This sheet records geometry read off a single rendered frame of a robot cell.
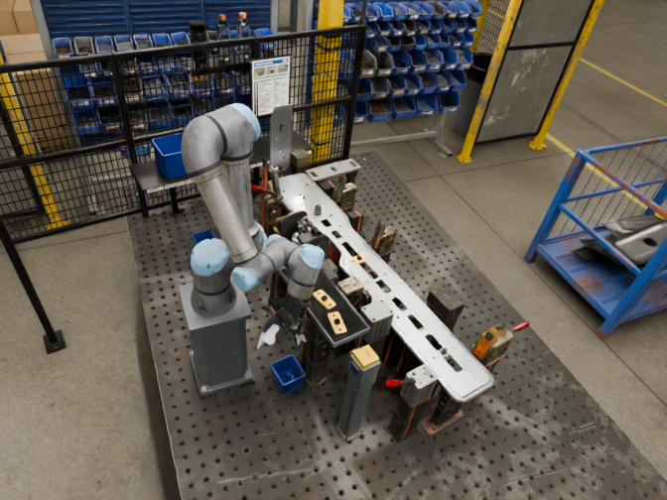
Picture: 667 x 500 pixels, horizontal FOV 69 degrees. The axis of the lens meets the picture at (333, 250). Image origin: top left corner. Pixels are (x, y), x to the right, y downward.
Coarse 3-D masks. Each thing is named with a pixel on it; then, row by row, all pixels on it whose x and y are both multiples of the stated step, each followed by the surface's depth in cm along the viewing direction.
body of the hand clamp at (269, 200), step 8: (264, 200) 220; (272, 200) 218; (280, 200) 219; (264, 208) 223; (272, 208) 219; (280, 208) 222; (264, 216) 226; (272, 216) 223; (280, 216) 225; (272, 224) 227; (272, 232) 230
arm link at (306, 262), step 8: (304, 248) 141; (312, 248) 142; (320, 248) 144; (296, 256) 143; (304, 256) 140; (312, 256) 140; (320, 256) 141; (288, 264) 144; (296, 264) 142; (304, 264) 141; (312, 264) 140; (320, 264) 142; (296, 272) 142; (304, 272) 141; (312, 272) 142; (296, 280) 143; (304, 280) 142; (312, 280) 143
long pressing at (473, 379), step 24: (288, 192) 232; (312, 192) 234; (312, 216) 221; (336, 216) 222; (336, 240) 210; (360, 240) 212; (384, 264) 202; (408, 288) 194; (408, 312) 184; (432, 312) 185; (408, 336) 175; (456, 336) 178; (432, 360) 168; (456, 360) 169; (456, 384) 162; (480, 384) 163
